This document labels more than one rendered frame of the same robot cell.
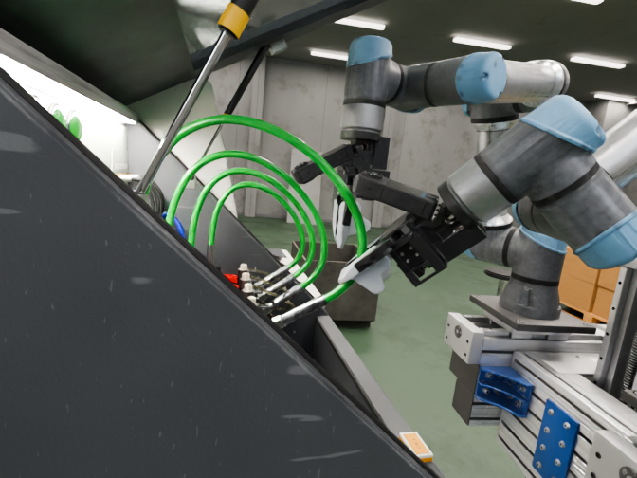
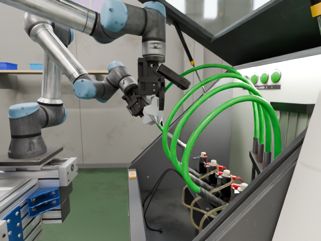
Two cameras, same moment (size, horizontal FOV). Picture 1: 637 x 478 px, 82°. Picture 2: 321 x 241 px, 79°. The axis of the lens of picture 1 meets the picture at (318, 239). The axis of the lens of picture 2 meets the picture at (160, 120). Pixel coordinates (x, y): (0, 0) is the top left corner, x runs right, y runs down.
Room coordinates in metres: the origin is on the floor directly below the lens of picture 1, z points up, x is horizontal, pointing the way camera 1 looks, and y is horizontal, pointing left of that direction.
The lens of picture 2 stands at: (1.31, 0.03, 1.32)
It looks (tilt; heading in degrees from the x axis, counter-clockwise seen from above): 8 degrees down; 186
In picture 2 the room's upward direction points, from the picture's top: straight up
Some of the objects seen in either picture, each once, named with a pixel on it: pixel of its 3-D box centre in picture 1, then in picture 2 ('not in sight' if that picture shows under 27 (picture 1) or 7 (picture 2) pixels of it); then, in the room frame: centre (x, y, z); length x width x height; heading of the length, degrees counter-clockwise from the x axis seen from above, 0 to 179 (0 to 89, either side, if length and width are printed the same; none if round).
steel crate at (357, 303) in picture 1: (329, 282); not in sight; (3.51, -0.15, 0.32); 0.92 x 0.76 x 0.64; 15
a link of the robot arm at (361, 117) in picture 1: (361, 121); (154, 50); (0.68, -0.06, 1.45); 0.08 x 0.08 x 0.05
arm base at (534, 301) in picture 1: (531, 292); not in sight; (0.98, -0.60, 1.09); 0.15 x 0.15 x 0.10
